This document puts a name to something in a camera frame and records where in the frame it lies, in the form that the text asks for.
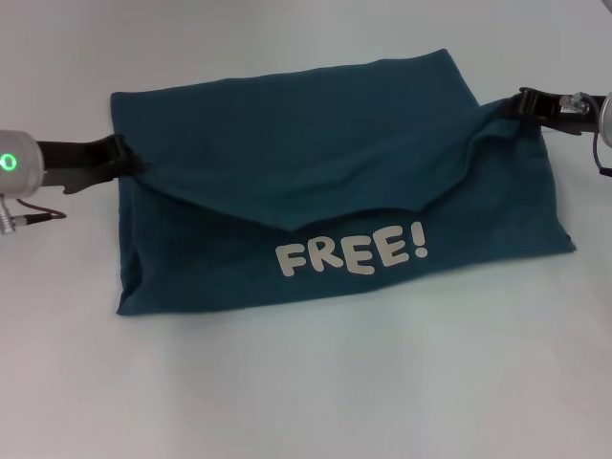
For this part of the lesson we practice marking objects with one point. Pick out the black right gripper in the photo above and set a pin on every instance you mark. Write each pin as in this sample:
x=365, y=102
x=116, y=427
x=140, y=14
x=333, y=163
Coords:
x=559, y=115

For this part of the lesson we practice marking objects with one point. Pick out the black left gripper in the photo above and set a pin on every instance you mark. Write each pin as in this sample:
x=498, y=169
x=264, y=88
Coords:
x=79, y=158

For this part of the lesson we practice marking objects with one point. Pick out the blue-green shirt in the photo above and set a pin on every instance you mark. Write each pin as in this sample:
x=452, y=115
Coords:
x=334, y=158

